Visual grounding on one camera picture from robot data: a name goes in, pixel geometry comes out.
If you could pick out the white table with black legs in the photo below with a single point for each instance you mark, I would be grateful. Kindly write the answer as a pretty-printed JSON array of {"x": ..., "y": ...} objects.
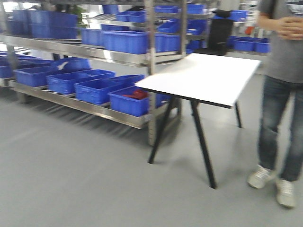
[{"x": 201, "y": 78}]

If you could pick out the blue bin with red item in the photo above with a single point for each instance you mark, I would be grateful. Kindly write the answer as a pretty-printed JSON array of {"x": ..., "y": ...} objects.
[{"x": 130, "y": 100}]

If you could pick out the person in grey shirt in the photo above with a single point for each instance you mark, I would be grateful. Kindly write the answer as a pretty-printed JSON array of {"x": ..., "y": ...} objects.
[{"x": 284, "y": 78}]

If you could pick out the steel shelf rack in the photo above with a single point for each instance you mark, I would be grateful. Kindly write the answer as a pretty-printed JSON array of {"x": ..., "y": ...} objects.
[{"x": 78, "y": 67}]

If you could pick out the black office chair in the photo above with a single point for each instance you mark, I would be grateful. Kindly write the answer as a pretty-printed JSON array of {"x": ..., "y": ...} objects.
[{"x": 220, "y": 30}]

